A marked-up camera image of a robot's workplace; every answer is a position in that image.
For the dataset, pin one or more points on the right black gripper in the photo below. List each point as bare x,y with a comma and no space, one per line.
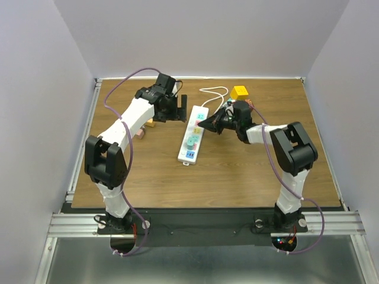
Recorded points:
212,122

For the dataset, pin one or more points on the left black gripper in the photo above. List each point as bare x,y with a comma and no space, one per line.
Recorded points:
173,115

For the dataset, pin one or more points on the white power strip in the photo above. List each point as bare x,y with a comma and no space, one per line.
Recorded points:
185,156

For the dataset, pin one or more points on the yellow charger plug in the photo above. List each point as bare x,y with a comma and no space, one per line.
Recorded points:
150,123

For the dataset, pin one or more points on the pink charger plug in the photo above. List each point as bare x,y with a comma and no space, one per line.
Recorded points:
140,133

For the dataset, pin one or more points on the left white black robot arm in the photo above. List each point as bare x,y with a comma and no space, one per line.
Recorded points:
104,160

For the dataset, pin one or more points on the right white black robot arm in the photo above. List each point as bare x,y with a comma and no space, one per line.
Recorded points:
290,151

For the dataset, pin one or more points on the teal charger plug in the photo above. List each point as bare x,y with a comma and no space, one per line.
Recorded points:
191,143

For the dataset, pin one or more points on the yellow cube socket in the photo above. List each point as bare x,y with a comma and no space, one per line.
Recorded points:
239,93

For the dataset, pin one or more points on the brown patterned cube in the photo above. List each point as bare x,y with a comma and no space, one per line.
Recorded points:
250,103

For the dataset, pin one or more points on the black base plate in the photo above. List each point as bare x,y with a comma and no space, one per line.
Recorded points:
196,227

